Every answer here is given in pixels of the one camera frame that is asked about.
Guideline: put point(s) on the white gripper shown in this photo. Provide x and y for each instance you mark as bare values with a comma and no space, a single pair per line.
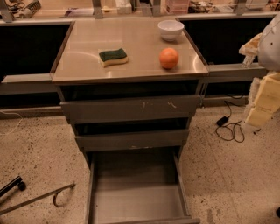
270,48

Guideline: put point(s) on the open bottom drawer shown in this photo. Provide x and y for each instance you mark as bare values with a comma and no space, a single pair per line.
136,189

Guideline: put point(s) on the black chair caster leg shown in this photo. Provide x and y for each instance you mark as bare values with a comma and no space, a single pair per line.
17,181

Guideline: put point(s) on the clear plastic water bottle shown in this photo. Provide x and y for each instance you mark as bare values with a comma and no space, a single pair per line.
248,60

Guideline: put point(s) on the white bowl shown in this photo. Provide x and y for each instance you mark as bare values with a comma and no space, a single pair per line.
170,29

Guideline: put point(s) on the grey rail left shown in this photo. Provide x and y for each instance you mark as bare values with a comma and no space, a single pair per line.
27,84

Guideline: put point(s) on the green and yellow sponge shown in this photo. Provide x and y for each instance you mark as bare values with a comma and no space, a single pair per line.
113,57

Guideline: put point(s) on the middle drawer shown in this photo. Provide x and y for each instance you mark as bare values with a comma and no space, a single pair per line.
132,140

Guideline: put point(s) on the orange fruit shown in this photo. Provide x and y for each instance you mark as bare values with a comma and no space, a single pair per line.
168,58

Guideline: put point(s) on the grey rail right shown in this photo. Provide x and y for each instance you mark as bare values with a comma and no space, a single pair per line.
234,72

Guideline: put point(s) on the grey drawer cabinet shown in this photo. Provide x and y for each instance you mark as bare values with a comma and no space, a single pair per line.
79,76

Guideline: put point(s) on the top drawer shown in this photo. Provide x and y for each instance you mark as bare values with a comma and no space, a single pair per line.
130,109

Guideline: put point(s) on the metal bar with hook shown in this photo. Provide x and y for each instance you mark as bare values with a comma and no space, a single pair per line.
53,193

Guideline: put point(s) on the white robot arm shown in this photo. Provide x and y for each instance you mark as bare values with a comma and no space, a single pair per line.
269,46

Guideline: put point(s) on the grey rail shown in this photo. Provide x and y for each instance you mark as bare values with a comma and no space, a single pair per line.
27,84
234,72

